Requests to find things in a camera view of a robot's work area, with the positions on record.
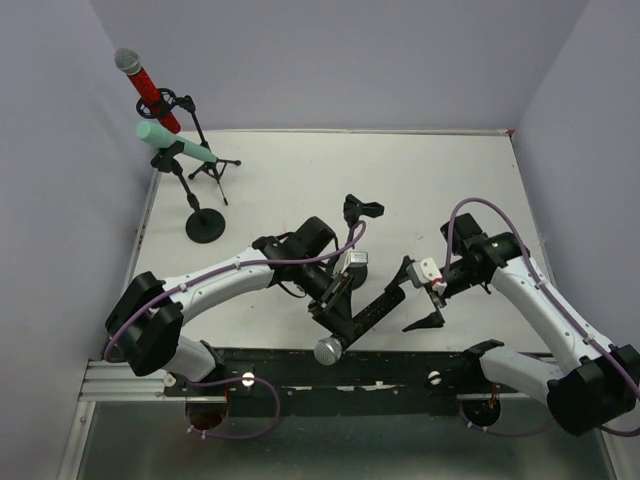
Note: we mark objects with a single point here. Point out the black glitter microphone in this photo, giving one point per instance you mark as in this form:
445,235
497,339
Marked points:
328,351

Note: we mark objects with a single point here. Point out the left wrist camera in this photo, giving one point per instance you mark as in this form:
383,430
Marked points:
351,259

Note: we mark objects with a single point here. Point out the teal toy microphone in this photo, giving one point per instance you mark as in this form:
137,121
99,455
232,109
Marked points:
159,137

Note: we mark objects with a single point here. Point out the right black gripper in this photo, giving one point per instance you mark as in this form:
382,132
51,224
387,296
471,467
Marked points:
430,288

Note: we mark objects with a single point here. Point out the black round-base clip stand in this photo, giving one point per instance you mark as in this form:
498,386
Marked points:
204,225

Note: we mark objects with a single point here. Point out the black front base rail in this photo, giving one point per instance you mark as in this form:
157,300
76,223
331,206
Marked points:
361,383

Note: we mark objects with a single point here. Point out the red microphone silver head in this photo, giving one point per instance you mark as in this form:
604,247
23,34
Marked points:
153,102

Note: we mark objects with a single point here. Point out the black tripod shock-mount stand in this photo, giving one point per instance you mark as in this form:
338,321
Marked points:
215,171

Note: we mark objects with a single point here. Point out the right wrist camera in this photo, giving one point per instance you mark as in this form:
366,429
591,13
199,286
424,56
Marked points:
419,269

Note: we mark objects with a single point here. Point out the aluminium extrusion frame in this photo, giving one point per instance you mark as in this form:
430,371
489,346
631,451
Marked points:
105,382

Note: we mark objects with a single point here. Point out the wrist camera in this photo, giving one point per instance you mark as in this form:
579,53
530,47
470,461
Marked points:
351,259
419,269

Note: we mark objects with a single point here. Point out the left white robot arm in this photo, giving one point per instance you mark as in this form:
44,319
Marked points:
145,326

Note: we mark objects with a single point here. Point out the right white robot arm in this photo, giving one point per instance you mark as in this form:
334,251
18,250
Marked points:
591,380

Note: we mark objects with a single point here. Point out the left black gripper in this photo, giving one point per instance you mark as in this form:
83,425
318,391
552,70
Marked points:
329,306

